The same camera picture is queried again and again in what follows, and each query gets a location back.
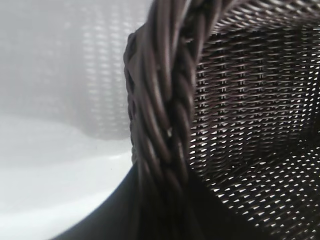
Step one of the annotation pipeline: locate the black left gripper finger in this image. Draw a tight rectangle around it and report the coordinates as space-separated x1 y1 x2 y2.
56 162 142 240

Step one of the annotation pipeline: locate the dark brown woven basket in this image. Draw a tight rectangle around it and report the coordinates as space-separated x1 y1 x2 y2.
123 0 320 240

